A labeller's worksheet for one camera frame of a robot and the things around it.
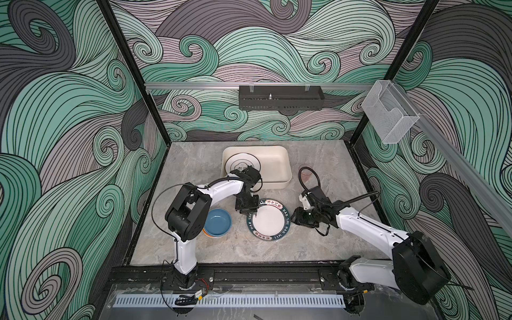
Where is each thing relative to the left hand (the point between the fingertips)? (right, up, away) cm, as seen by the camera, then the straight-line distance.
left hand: (255, 212), depth 88 cm
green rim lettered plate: (+7, -4, -2) cm, 8 cm away
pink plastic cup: (+25, +17, +9) cm, 32 cm away
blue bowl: (-15, -1, -10) cm, 18 cm away
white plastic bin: (+11, +18, +19) cm, 29 cm away
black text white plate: (-8, +23, +22) cm, 33 cm away
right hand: (+16, -3, -3) cm, 17 cm away
